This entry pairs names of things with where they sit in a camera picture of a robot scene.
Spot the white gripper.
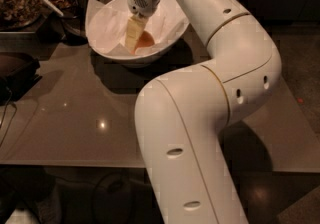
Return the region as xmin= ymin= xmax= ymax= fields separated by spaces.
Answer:
xmin=125 ymin=0 xmax=160 ymax=52

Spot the orange fruit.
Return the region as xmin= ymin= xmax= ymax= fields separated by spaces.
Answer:
xmin=134 ymin=31 xmax=155 ymax=52

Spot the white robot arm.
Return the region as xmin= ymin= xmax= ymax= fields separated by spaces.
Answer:
xmin=129 ymin=0 xmax=281 ymax=224

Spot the white ceramic bowl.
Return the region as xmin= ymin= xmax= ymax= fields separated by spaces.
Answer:
xmin=84 ymin=0 xmax=190 ymax=69

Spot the white paper sheet in bowl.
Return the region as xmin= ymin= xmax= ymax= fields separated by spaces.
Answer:
xmin=85 ymin=0 xmax=189 ymax=56

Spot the dark glass cup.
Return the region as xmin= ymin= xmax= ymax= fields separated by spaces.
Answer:
xmin=60 ymin=7 xmax=87 ymax=46

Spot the grey metal tray stand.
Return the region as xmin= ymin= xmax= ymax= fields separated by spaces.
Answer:
xmin=0 ymin=14 xmax=64 ymax=59

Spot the large glass jar of snacks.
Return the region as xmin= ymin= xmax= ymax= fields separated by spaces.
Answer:
xmin=0 ymin=0 xmax=40 ymax=31

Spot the black device on table edge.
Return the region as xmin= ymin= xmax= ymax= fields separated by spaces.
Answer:
xmin=0 ymin=52 xmax=40 ymax=105

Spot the black cable under table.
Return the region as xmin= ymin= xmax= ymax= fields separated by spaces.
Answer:
xmin=90 ymin=169 xmax=138 ymax=224

